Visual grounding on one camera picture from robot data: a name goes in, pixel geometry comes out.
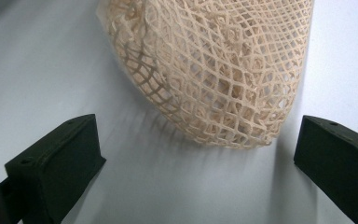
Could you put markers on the beige mesh net bag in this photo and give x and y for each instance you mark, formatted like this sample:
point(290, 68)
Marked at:
point(217, 68)

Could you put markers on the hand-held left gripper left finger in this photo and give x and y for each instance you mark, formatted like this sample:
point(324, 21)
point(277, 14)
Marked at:
point(56, 168)

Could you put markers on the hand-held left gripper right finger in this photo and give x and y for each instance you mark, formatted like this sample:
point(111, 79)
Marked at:
point(338, 165)

